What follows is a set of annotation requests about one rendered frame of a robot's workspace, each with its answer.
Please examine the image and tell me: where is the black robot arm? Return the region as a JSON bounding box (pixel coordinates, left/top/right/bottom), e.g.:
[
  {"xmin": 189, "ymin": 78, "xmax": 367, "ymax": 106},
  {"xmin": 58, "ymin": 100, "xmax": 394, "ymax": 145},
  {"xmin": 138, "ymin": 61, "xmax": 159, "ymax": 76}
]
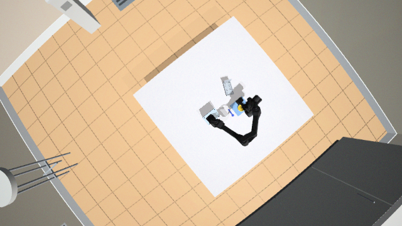
[{"xmin": 206, "ymin": 95, "xmax": 262, "ymax": 146}]

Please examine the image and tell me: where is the light blue flat mat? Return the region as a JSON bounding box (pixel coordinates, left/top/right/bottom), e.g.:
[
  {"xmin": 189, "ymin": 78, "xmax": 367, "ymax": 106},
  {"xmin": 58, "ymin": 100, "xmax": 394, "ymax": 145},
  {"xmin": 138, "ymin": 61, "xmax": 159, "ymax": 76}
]
[{"xmin": 230, "ymin": 100, "xmax": 246, "ymax": 116}]

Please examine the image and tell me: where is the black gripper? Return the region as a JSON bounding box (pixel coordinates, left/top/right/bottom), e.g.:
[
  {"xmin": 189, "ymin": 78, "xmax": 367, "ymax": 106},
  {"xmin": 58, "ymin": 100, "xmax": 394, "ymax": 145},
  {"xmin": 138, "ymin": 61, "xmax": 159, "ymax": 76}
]
[{"xmin": 236, "ymin": 97, "xmax": 253, "ymax": 117}]

